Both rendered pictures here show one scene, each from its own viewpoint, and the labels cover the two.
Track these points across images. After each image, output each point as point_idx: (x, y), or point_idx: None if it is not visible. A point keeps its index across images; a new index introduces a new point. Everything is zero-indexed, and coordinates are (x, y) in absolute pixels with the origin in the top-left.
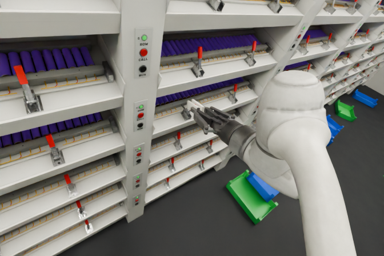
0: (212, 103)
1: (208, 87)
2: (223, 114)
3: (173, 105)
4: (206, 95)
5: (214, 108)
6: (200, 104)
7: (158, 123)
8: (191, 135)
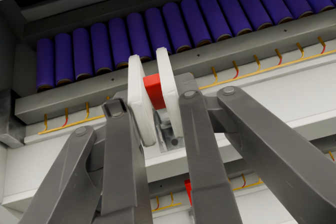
0: (331, 70)
1: None
2: (292, 170)
3: (115, 83)
4: (295, 33)
5: (238, 102)
6: (187, 74)
7: (45, 157)
8: (262, 190)
